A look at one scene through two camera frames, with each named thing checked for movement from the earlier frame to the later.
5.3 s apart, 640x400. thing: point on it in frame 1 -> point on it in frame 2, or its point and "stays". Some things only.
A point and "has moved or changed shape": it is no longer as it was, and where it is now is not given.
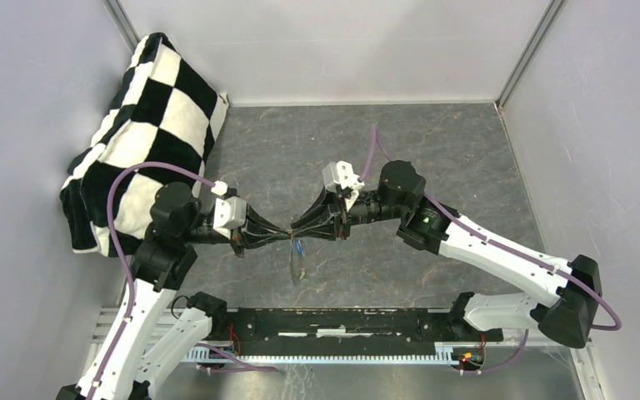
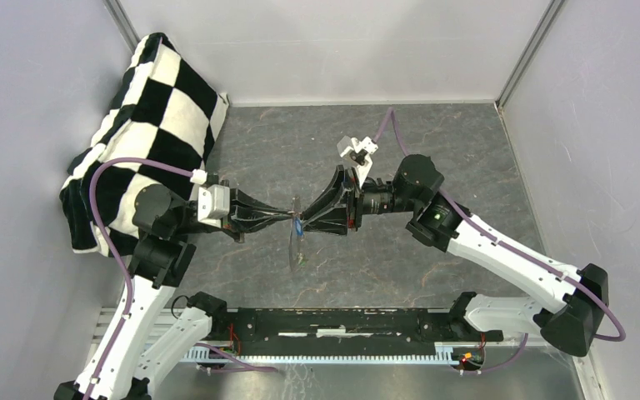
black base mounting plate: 303,330 stays
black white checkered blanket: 162,112 stays
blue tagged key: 298,247 has moved or changed shape
